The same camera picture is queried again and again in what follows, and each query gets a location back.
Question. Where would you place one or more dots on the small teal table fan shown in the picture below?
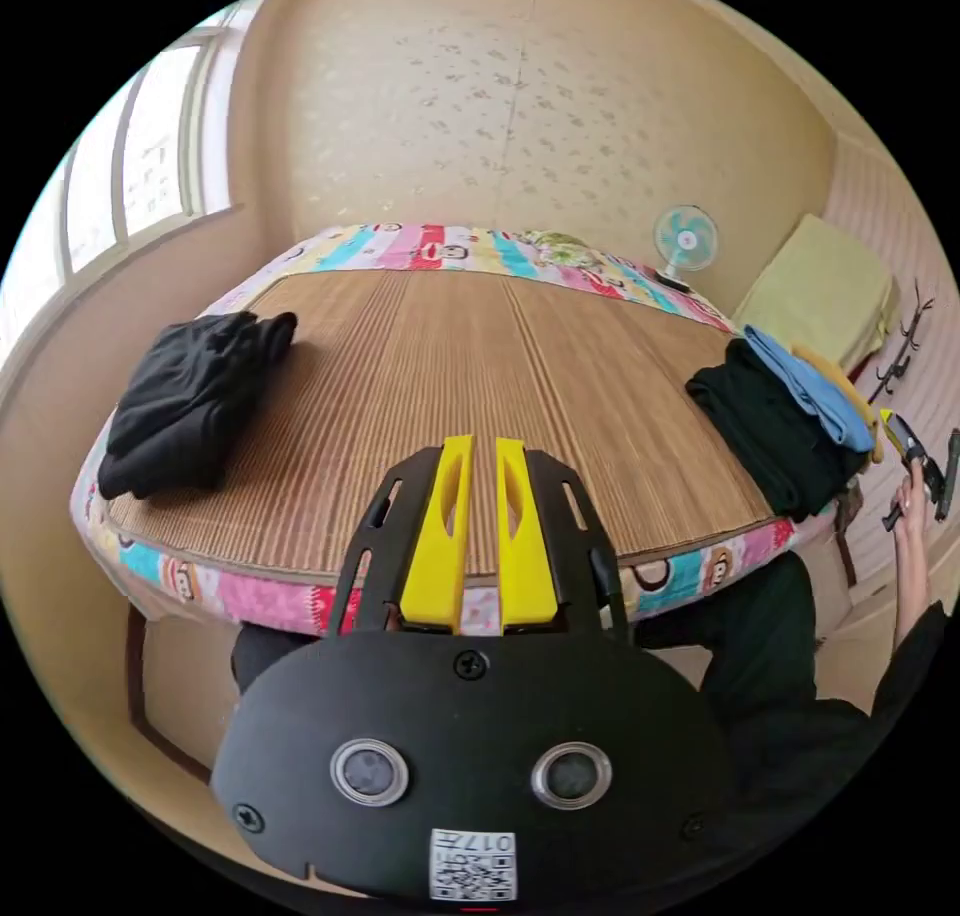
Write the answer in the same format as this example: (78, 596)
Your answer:
(684, 239)

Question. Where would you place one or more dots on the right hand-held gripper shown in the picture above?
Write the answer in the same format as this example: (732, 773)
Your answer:
(916, 452)

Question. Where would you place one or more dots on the dark coat rack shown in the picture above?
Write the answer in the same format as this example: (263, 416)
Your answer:
(904, 353)

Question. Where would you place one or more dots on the bed with woven mat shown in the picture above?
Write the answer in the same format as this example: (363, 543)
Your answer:
(480, 361)

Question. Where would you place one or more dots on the person's right hand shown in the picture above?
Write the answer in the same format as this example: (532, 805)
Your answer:
(912, 507)

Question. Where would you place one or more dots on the pile of black clothes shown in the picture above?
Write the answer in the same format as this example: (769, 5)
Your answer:
(184, 398)

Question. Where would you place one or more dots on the floral green pillow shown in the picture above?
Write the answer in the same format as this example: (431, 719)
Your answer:
(561, 245)

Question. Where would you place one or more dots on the yellow-green cloth cover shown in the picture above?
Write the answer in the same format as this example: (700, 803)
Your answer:
(821, 290)

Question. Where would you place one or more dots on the person's body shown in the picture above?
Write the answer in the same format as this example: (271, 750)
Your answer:
(765, 676)

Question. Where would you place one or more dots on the window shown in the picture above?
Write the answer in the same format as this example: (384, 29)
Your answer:
(142, 158)

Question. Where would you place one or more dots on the person's right forearm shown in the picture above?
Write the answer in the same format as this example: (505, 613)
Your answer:
(911, 586)

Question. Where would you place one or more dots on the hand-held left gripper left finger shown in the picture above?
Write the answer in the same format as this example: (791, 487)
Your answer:
(439, 556)

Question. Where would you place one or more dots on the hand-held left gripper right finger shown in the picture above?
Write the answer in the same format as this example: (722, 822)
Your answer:
(526, 563)

